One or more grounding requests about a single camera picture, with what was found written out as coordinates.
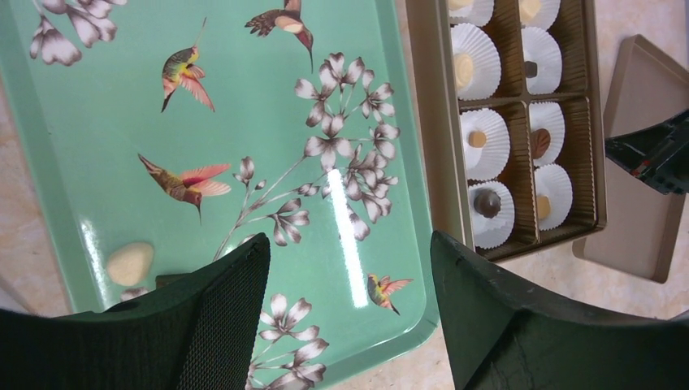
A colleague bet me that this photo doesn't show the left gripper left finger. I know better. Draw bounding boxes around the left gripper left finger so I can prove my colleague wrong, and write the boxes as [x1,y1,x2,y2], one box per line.
[1,234,271,389]

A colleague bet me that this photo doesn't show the brown chocolate box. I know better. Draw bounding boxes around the brown chocolate box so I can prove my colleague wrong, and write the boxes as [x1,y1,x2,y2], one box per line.
[406,1,607,262]

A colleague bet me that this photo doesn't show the white paper cup far left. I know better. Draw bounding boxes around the white paper cup far left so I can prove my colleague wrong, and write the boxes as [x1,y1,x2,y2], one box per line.
[448,0,495,27]

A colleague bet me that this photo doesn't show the white paper cup near right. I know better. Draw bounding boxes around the white paper cup near right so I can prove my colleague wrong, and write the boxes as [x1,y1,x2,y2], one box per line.
[534,163,573,231]

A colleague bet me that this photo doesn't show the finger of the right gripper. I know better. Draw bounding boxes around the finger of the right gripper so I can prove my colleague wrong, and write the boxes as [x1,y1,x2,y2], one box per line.
[604,110,688,195]

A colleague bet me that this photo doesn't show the brown box lid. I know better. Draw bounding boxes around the brown box lid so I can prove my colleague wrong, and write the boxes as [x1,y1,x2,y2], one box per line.
[573,34,688,283]

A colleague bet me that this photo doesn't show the dark round chocolate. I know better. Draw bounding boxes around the dark round chocolate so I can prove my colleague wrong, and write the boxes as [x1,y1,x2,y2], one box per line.
[473,188,501,219]

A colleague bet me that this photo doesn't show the green floral tray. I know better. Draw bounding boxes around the green floral tray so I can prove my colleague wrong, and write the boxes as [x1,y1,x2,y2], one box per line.
[1,1,440,389]

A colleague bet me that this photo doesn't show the caramel round chocolate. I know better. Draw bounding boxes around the caramel round chocolate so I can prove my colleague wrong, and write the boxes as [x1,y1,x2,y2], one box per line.
[467,130,488,149]

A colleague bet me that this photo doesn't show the white paper cup near left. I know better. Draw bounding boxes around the white paper cup near left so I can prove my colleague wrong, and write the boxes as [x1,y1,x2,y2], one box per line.
[468,180,515,249]

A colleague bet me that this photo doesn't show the rounded white chocolate on tray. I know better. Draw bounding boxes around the rounded white chocolate on tray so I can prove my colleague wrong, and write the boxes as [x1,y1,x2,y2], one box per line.
[106,242,154,287]

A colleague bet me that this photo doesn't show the white paper cup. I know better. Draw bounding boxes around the white paper cup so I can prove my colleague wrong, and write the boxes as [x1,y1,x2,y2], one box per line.
[460,108,510,180]
[468,180,515,249]
[534,163,573,231]
[448,0,495,27]
[521,0,561,30]
[522,27,563,94]
[529,102,566,167]
[450,23,501,100]

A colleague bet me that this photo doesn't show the white paper cup far right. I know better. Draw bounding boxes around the white paper cup far right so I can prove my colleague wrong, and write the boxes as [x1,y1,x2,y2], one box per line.
[521,0,561,30]

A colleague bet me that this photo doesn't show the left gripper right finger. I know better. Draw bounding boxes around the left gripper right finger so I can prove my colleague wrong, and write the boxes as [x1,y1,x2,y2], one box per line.
[430,231,688,389]

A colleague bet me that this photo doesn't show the brown chocolate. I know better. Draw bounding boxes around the brown chocolate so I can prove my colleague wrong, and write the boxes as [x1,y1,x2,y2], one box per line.
[530,128,551,159]

